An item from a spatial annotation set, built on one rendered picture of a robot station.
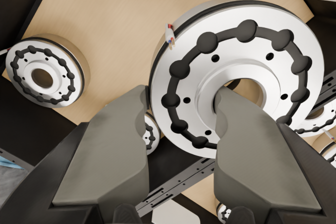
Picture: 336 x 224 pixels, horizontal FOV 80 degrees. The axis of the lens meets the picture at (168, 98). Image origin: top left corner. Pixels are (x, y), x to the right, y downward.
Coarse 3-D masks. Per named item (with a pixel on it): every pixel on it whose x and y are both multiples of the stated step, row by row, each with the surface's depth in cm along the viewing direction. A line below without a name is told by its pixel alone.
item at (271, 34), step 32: (192, 32) 10; (224, 32) 10; (256, 32) 10; (288, 32) 10; (160, 64) 11; (192, 64) 11; (288, 64) 11; (320, 64) 11; (160, 96) 12; (192, 96) 12; (288, 96) 12; (160, 128) 13; (192, 128) 13
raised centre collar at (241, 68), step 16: (224, 64) 11; (240, 64) 10; (256, 64) 10; (208, 80) 11; (224, 80) 11; (256, 80) 11; (272, 80) 11; (208, 96) 11; (272, 96) 11; (208, 112) 12; (272, 112) 12
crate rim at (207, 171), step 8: (328, 88) 19; (320, 96) 19; (328, 96) 19; (320, 104) 20; (312, 112) 20; (208, 168) 25; (192, 176) 26; (200, 176) 26; (184, 184) 27; (192, 184) 27; (168, 192) 28; (176, 192) 28; (152, 200) 29; (160, 200) 30; (144, 208) 30; (152, 208) 30
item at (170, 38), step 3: (165, 24) 11; (168, 24) 12; (171, 24) 12; (165, 27) 11; (168, 27) 11; (165, 30) 10; (168, 30) 10; (171, 30) 10; (165, 33) 10; (168, 33) 9; (171, 33) 9; (165, 36) 9; (168, 36) 9; (171, 36) 9; (165, 39) 9; (168, 39) 9; (171, 39) 9; (168, 42) 9; (171, 42) 9; (174, 45) 8; (171, 48) 8
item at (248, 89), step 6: (240, 84) 15; (246, 84) 14; (252, 84) 13; (234, 90) 15; (240, 90) 14; (246, 90) 14; (252, 90) 13; (258, 90) 12; (246, 96) 13; (252, 96) 13; (258, 96) 12
